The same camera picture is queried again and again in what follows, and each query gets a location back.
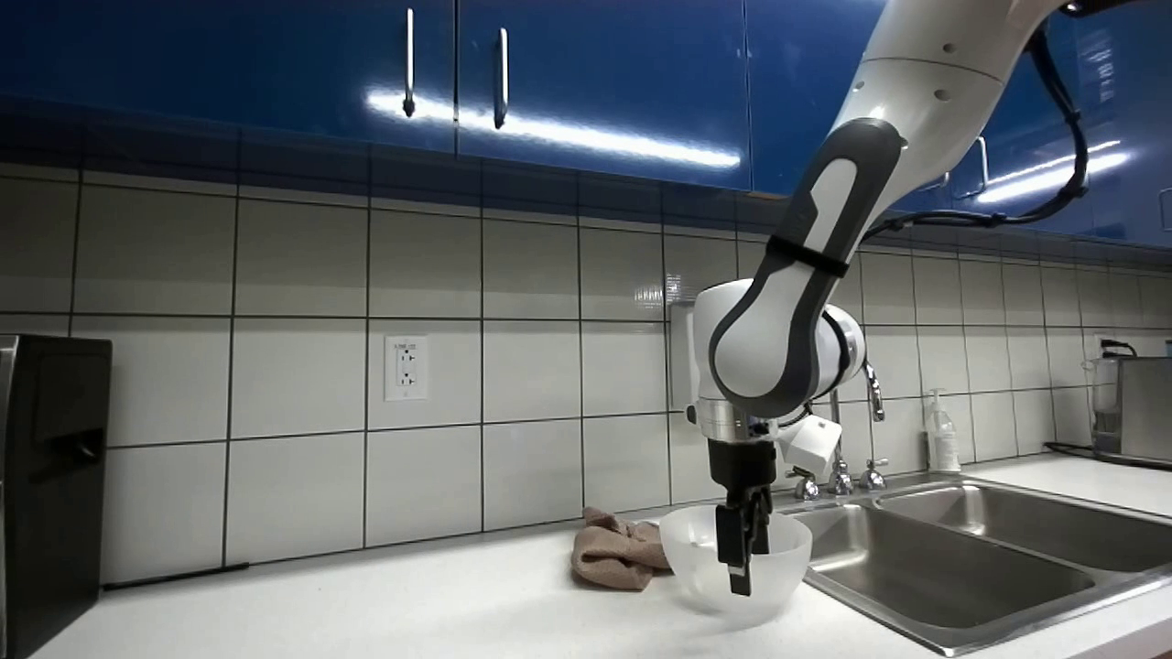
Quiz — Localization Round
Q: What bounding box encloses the stainless steel double sink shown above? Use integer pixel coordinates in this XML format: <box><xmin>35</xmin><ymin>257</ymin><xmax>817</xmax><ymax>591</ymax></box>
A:
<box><xmin>785</xmin><ymin>471</ymin><xmax>1172</xmax><ymax>659</ymax></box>

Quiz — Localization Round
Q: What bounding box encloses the clear soap bottle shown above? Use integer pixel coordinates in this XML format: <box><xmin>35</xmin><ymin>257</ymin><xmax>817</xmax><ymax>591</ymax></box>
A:
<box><xmin>924</xmin><ymin>388</ymin><xmax>966</xmax><ymax>480</ymax></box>

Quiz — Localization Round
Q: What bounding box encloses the black countertop appliance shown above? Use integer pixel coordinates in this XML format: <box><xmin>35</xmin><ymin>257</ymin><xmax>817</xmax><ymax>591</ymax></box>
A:
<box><xmin>0</xmin><ymin>334</ymin><xmax>117</xmax><ymax>659</ymax></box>

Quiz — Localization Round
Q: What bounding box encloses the brown crumpled cloth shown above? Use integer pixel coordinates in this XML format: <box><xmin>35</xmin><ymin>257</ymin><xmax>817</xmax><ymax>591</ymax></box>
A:
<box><xmin>566</xmin><ymin>510</ymin><xmax>675</xmax><ymax>595</ymax></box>

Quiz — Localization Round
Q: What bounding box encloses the silver countertop appliance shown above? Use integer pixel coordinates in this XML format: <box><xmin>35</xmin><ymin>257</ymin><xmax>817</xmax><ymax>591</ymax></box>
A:
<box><xmin>1088</xmin><ymin>335</ymin><xmax>1172</xmax><ymax>471</ymax></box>

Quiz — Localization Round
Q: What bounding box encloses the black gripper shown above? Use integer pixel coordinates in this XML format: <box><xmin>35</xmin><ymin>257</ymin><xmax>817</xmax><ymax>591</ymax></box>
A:
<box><xmin>702</xmin><ymin>435</ymin><xmax>779</xmax><ymax>599</ymax></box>

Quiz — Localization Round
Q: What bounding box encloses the translucent white plastic bowl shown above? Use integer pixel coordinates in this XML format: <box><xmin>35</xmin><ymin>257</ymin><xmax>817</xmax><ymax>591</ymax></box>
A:
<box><xmin>654</xmin><ymin>501</ymin><xmax>817</xmax><ymax>621</ymax></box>

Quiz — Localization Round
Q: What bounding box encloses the white wall outlet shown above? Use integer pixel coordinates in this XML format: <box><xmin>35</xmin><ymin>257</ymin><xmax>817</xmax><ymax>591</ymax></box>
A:
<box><xmin>386</xmin><ymin>334</ymin><xmax>433</xmax><ymax>407</ymax></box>

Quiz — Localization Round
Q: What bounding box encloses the glossy blue cabinet door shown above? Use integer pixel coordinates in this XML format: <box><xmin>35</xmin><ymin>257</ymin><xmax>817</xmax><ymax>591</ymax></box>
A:
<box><xmin>909</xmin><ymin>0</ymin><xmax>1172</xmax><ymax>252</ymax></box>
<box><xmin>452</xmin><ymin>0</ymin><xmax>891</xmax><ymax>196</ymax></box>
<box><xmin>0</xmin><ymin>0</ymin><xmax>461</xmax><ymax>162</ymax></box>

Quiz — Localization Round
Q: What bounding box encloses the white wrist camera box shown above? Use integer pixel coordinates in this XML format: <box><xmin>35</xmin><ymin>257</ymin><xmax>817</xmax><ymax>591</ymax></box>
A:
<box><xmin>779</xmin><ymin>415</ymin><xmax>848</xmax><ymax>485</ymax></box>

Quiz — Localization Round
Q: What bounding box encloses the silver cabinet door handle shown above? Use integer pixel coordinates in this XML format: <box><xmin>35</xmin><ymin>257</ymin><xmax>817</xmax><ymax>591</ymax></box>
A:
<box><xmin>970</xmin><ymin>133</ymin><xmax>996</xmax><ymax>195</ymax></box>
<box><xmin>399</xmin><ymin>2</ymin><xmax>421</xmax><ymax>119</ymax></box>
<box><xmin>492</xmin><ymin>26</ymin><xmax>514</xmax><ymax>133</ymax></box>

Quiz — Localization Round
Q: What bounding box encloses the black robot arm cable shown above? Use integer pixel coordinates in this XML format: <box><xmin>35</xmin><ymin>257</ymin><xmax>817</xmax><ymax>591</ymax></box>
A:
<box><xmin>870</xmin><ymin>19</ymin><xmax>1096</xmax><ymax>236</ymax></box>

